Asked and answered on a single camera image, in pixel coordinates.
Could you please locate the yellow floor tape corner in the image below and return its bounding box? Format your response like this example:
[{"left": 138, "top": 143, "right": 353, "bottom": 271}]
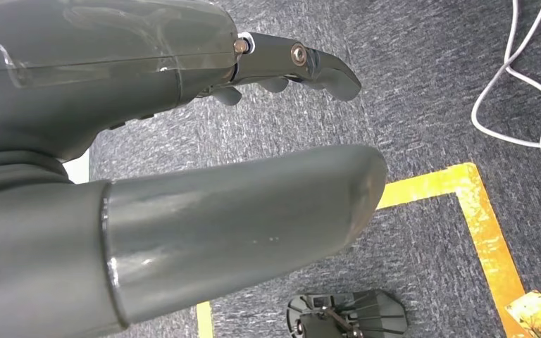
[{"left": 195, "top": 161, "right": 530, "bottom": 338}]

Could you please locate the colourful picture card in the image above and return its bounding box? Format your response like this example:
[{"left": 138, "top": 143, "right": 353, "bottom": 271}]
[{"left": 504, "top": 289, "right": 541, "bottom": 338}]

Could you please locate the white floor cable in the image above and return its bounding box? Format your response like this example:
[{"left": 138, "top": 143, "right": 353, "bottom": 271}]
[
  {"left": 470, "top": 0, "right": 541, "bottom": 150},
  {"left": 504, "top": 0, "right": 541, "bottom": 180}
]

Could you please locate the black robot foot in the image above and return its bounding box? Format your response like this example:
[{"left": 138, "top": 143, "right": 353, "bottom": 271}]
[{"left": 285, "top": 289, "right": 409, "bottom": 338}]

